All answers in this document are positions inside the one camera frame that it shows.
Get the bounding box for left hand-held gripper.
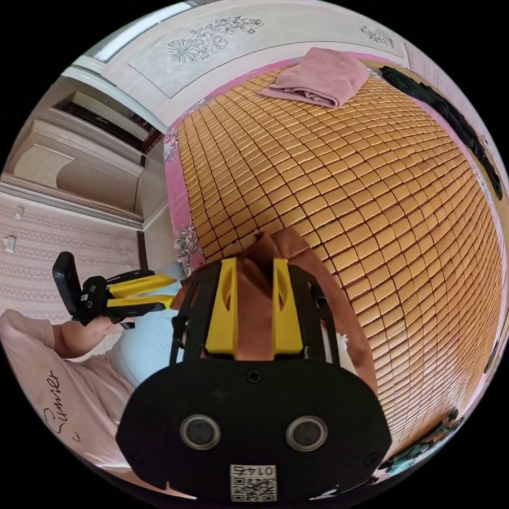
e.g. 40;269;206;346
73;269;178;331

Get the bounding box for person's left hand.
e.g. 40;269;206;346
81;315;134;347

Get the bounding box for black garment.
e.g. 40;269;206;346
379;65;504;200

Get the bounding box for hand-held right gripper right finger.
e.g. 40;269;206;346
272;258;308;356

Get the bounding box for person's left forearm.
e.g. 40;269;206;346
50;321;100;360

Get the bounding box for person's body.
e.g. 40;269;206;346
0;260;199;503

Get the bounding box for folded pink garment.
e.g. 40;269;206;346
258;47;370;109

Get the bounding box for brown pants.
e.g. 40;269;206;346
173;227;380;399

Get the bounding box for pale wooden cupboard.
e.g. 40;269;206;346
0;65;169;232

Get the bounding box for bed with woven mat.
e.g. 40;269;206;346
163;47;506;487

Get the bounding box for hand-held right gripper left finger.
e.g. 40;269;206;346
205;257;239;361

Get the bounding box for white floral headboard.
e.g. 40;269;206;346
98;0;411;133

